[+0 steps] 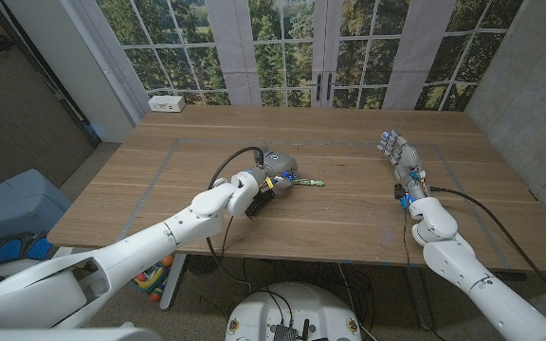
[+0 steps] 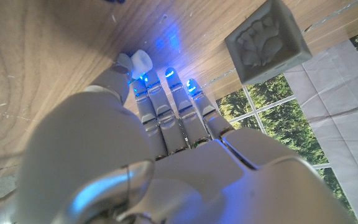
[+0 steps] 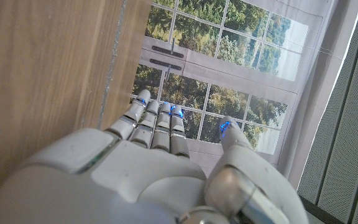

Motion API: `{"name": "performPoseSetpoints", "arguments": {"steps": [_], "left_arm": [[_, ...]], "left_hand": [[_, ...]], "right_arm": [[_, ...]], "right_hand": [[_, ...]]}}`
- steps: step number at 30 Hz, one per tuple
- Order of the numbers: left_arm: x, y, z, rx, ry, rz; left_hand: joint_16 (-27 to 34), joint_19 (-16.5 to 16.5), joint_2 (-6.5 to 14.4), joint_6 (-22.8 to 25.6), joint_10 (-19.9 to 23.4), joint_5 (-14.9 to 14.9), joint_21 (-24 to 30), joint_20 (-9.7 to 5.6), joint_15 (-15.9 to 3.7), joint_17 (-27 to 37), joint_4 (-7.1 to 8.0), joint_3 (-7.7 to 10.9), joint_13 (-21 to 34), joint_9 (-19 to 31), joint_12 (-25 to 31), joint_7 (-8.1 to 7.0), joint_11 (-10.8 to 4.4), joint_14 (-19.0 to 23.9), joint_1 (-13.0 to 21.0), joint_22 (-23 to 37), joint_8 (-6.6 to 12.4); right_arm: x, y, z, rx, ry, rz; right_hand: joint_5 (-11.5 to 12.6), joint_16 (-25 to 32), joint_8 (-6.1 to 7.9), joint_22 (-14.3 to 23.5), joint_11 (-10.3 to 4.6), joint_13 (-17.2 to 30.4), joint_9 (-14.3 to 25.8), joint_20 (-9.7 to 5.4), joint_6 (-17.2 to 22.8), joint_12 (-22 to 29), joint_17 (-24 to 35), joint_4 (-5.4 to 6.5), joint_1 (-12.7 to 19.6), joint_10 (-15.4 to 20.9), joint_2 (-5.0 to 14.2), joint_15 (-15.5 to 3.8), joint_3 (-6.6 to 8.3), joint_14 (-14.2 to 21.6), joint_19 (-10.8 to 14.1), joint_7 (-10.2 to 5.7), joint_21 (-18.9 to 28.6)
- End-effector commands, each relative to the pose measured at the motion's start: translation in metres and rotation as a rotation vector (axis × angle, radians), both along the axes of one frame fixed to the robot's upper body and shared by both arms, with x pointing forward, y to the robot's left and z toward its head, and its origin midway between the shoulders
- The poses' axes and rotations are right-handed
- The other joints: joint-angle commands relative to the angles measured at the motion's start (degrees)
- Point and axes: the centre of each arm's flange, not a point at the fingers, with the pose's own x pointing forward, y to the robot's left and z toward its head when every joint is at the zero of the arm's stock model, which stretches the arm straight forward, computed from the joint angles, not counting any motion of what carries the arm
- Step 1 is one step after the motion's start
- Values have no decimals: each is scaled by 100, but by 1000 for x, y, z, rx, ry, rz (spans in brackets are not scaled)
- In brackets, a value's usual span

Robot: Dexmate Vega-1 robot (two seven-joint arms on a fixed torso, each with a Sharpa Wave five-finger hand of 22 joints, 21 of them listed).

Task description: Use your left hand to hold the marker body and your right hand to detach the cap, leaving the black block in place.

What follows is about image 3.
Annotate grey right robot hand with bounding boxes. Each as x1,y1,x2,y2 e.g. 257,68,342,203
0,89,310,224

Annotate printed window forest backdrop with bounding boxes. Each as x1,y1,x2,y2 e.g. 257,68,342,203
131,0,358,189

